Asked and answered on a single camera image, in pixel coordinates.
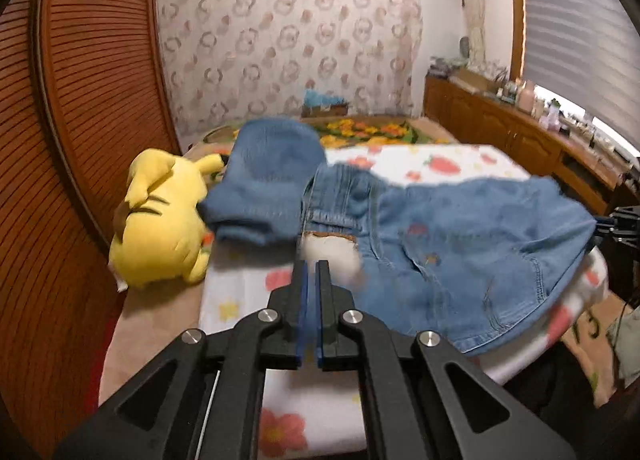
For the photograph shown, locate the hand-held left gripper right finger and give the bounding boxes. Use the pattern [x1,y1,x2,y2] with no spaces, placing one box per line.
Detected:
[315,261,577,460]

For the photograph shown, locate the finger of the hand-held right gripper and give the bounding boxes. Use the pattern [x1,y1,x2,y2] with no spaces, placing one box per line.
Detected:
[593,206,640,247]

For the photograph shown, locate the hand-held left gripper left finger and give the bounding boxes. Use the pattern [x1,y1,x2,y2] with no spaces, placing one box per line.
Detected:
[52,260,313,460]

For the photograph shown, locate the blue denim pants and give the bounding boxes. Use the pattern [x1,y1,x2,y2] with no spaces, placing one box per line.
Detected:
[197,118,601,356]

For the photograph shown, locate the beige patterned mat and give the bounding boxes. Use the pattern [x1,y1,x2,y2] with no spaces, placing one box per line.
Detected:
[560,285,626,408]

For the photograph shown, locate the grey green cloth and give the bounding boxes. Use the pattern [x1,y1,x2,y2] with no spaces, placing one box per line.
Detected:
[606,307,640,383]

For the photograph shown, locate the wooden cabinet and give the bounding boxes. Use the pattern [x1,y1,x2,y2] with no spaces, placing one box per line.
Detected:
[422,72,640,203]

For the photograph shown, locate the pink bottle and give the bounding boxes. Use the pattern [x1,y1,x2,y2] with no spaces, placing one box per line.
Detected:
[516,81,537,114]

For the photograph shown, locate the yellow plush toy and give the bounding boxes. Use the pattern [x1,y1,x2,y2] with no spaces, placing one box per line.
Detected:
[109,147,226,290]

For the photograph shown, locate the white strawberry printed blanket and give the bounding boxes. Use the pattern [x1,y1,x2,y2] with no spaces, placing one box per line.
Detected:
[197,142,610,458]

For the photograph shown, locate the beige floral blanket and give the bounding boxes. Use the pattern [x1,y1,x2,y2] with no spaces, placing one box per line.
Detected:
[97,115,457,406]

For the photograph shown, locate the flat cardboard box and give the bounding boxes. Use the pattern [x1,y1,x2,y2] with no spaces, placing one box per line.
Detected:
[451,67,498,92]

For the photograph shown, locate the blue fluffy cloth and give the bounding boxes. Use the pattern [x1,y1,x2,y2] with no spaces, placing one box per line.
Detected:
[303,89,348,108]

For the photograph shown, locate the lace curtain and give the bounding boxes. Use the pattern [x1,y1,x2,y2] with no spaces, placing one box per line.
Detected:
[461,0,508,72]

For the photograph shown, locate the wooden louvered wardrobe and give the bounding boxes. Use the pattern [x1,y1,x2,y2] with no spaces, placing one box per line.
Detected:
[0,0,182,456]

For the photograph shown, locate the wooden window frame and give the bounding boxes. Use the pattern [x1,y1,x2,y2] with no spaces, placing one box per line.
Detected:
[504,0,528,82]

